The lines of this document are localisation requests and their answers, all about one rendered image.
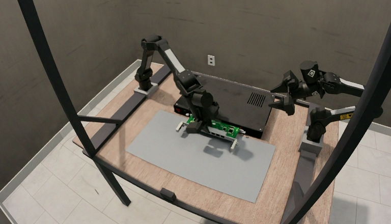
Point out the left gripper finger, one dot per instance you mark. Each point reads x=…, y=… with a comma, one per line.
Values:
x=205, y=128
x=209, y=122

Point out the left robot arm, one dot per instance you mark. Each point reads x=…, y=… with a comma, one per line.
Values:
x=182, y=76

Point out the black flat enclosure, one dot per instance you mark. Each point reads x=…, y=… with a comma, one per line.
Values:
x=240, y=106

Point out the green circuit board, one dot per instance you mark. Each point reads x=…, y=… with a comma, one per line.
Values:
x=219, y=129

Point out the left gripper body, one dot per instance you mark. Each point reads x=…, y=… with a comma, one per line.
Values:
x=196, y=126

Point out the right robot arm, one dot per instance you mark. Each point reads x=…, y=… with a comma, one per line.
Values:
x=332, y=84

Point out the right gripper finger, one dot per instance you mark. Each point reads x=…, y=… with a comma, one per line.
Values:
x=281, y=88
x=278, y=105

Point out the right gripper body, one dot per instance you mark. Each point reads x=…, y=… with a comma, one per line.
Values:
x=289, y=101

